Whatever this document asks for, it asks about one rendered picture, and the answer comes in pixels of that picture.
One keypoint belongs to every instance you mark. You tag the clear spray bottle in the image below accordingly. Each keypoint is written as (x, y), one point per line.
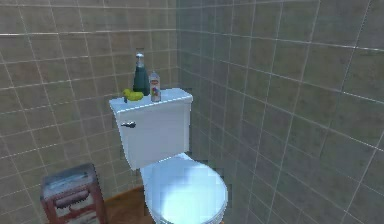
(155, 87)

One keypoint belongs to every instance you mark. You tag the red and grey box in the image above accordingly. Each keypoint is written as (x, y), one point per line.
(71, 196)

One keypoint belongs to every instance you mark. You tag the dark green bottle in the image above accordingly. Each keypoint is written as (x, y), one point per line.
(141, 78)

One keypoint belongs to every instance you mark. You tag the white toilet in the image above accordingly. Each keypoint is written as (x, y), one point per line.
(156, 133)

